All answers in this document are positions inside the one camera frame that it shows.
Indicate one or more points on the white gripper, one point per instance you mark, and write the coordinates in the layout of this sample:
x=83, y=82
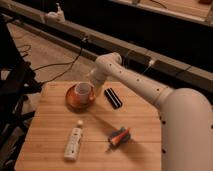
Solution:
x=96, y=91

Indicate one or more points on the orange ceramic bowl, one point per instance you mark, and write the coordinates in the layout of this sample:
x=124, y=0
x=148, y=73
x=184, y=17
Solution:
x=70, y=101

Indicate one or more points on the white game remote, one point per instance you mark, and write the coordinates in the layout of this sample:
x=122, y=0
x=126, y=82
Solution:
x=73, y=143

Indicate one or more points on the grey metal rail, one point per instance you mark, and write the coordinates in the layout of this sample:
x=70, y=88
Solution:
x=181, y=48

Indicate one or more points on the black rectangular box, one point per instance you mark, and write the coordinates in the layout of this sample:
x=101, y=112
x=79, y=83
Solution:
x=113, y=98

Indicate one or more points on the white object on rail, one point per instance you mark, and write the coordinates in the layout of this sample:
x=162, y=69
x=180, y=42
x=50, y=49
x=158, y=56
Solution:
x=58, y=15

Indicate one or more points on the black chair frame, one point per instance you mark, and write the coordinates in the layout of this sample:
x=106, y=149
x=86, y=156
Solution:
x=17, y=79

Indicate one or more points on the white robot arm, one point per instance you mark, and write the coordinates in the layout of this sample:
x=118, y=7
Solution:
x=186, y=115

